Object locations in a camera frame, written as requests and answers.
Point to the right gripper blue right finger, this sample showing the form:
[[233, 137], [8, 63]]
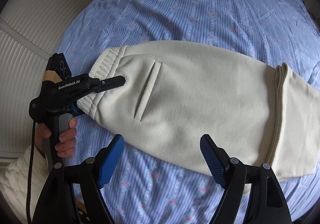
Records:
[[216, 159]]

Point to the white quilted sleeve forearm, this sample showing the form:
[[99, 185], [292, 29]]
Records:
[[14, 182]]

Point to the person's left hand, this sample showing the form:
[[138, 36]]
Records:
[[65, 148]]

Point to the white louvered wardrobe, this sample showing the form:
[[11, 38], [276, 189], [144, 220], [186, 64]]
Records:
[[30, 32]]

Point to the blue striped floral bed sheet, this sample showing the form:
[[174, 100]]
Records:
[[144, 189]]

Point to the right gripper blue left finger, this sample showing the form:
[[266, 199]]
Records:
[[108, 159]]

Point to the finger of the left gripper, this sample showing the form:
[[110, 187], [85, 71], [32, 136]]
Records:
[[108, 84]]

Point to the cream white pants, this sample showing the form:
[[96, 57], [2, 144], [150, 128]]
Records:
[[177, 91]]

